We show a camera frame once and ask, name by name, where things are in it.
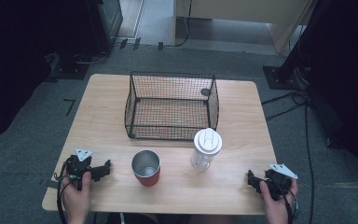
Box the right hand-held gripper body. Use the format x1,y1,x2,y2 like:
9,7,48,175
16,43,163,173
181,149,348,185
262,163,299,202

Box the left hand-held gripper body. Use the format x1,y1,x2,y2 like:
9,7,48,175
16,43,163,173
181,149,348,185
64,148,94,191

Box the red steel cup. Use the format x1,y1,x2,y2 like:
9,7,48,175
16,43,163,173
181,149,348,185
131,149,161,188

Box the clear bottle with white lid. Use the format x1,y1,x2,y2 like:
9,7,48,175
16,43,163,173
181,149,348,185
190,127,223,172

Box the black wire mesh basket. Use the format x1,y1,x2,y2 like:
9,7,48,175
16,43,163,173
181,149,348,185
124,71,220,141

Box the person's right hand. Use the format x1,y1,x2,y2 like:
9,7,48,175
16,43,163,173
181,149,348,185
259,179,299,217

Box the person's left hand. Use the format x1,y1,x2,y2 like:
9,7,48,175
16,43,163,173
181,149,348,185
60,171,93,217

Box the dark stand base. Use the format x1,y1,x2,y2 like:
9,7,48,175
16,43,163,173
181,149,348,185
47,53,90,81

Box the dark curtain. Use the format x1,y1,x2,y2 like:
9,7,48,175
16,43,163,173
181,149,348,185
0,0,102,147
287,0,358,181

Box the black cabinet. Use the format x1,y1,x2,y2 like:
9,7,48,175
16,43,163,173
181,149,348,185
86,0,124,56

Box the beige wooden furniture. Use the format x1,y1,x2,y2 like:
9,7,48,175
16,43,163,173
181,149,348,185
172,0,319,54

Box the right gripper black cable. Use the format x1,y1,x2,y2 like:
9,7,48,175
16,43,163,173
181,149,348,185
271,176,301,224

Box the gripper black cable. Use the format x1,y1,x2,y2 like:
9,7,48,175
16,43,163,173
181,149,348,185
52,156,76,224
271,176,301,224

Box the long black floor cable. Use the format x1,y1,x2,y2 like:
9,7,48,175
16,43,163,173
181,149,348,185
303,98,316,224

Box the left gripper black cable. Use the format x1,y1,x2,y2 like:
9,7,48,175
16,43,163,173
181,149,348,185
52,156,76,224

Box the looped black floor cables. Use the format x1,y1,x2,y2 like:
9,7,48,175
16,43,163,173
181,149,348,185
260,89,310,122

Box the black stand base plate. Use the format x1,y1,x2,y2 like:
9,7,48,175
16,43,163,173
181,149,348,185
262,65,310,91

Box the curved black floor cable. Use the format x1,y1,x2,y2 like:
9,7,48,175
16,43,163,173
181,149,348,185
74,43,119,65

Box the hanging black cable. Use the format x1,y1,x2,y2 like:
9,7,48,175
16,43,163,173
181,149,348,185
167,0,194,49

